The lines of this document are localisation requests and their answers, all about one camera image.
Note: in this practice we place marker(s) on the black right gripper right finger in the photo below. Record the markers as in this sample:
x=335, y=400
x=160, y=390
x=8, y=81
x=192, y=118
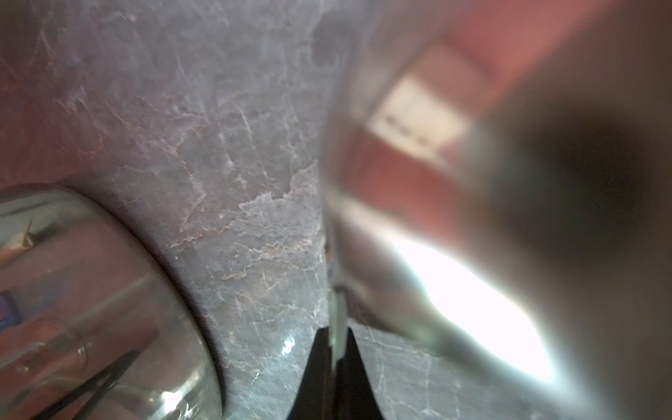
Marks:
x=354, y=397

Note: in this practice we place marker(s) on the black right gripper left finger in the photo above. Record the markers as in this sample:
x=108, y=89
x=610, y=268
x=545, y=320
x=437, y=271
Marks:
x=313, y=401

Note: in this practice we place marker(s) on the steel pot lid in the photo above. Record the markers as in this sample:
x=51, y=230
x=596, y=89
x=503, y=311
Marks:
x=496, y=182

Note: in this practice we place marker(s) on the stainless steel stock pot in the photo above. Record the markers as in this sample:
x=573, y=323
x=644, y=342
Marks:
x=91, y=327

